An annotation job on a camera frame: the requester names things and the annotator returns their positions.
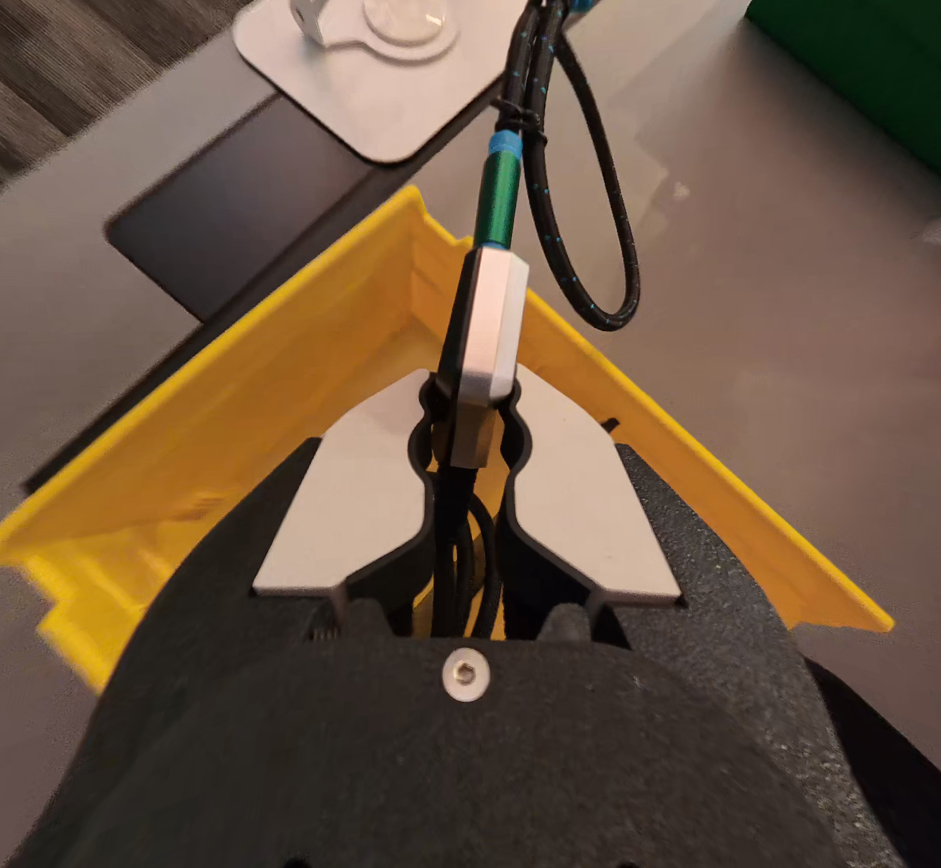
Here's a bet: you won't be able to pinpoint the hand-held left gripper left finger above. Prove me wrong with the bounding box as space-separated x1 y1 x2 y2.
253 369 439 602

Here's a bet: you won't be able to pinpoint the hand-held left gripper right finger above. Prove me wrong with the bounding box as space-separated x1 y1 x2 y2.
497 369 682 604

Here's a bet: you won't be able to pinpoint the yellow plastic bin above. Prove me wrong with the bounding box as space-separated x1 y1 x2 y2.
0 185 895 693

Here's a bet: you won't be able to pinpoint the silver port hub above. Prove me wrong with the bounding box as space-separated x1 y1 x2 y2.
436 244 530 469

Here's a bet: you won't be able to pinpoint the braided hdmi cable green plugs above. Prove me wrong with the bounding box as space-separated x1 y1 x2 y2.
474 0 644 330

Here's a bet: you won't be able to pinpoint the green plastic bin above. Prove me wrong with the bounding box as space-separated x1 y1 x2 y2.
746 0 941 178

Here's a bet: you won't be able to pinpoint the black mat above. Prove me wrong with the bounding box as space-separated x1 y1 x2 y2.
103 90 386 322

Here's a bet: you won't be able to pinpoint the white stand base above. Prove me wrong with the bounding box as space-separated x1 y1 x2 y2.
233 0 539 167

